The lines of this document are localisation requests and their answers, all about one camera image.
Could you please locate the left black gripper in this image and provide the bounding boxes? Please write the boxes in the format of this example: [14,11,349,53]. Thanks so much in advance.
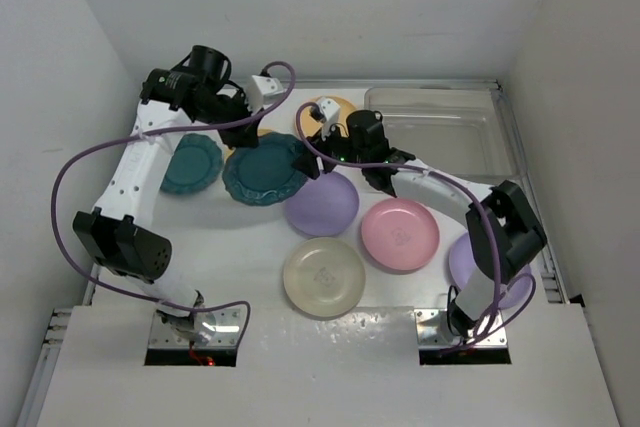
[194,87,263,150]

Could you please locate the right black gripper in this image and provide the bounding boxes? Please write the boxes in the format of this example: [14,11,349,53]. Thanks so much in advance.
[294,117,369,179]

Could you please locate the teal ornate plate front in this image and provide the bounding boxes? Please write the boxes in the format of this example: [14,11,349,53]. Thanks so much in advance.
[222,132,308,207]

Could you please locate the teal ornate plate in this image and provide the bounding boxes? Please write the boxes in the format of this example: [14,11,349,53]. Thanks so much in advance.
[160,133,224,196]
[222,132,308,207]

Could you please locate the teal ornate plate back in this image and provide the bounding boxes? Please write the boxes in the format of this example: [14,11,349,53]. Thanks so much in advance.
[160,133,224,196]

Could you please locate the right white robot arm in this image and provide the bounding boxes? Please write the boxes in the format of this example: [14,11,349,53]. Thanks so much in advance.
[294,102,547,343]

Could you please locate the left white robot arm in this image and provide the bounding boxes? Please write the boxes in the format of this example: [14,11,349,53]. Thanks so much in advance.
[73,45,251,343]

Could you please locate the clear plastic bin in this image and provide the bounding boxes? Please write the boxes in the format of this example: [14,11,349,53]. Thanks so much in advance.
[364,88,526,184]

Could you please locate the yellow plate left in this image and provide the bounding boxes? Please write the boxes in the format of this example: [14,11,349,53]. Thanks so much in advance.
[223,128,272,160]

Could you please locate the yellow plate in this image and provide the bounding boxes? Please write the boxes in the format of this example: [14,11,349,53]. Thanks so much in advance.
[223,128,272,160]
[293,96,357,139]

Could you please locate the yellow plate back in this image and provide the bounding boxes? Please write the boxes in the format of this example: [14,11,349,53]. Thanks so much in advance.
[293,96,357,139]

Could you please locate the purple plate centre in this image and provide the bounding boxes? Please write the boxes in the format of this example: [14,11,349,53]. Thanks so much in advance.
[284,172,360,237]

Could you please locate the purple plate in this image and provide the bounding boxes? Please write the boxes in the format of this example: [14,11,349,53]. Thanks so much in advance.
[284,172,360,237]
[448,233,532,309]

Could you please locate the cream plate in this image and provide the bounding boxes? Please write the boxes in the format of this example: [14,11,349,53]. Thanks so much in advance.
[282,237,366,319]

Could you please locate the pink plate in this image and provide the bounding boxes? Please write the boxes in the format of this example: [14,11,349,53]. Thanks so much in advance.
[360,198,440,273]

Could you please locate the purple plate right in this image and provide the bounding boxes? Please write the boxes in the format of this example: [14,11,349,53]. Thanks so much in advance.
[448,233,532,309]

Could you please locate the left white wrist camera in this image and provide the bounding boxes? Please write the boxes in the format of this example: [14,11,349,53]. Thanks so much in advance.
[244,75,285,114]

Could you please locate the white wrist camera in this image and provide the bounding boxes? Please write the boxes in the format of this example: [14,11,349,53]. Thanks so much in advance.
[309,97,341,139]
[244,75,285,114]

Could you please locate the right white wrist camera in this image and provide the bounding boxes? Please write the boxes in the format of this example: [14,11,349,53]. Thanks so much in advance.
[309,97,341,139]

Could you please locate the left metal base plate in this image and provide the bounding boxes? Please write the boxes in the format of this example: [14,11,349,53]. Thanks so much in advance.
[148,308,242,350]

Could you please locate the metal base plate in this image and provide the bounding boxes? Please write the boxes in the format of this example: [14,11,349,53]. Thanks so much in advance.
[414,308,508,351]
[148,308,242,350]

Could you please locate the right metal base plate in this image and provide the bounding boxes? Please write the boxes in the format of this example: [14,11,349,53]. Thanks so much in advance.
[414,308,508,351]

